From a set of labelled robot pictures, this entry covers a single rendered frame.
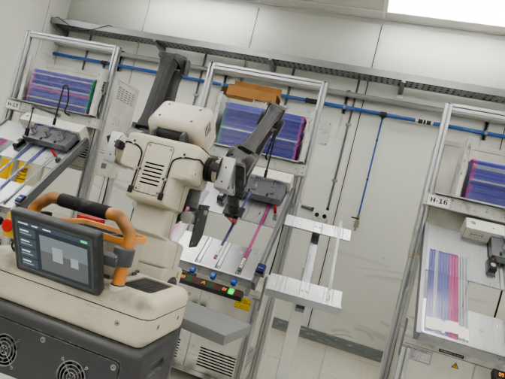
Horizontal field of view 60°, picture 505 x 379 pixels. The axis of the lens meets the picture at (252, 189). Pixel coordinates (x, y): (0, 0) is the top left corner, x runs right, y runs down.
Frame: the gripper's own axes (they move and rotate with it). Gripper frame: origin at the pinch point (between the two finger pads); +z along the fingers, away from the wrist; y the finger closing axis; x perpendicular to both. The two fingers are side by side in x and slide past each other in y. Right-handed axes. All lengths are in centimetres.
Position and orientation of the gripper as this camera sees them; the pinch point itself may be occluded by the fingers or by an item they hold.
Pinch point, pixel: (234, 222)
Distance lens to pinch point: 225.8
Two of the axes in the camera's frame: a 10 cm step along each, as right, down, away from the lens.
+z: -0.1, 7.4, 6.7
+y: -9.4, -2.3, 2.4
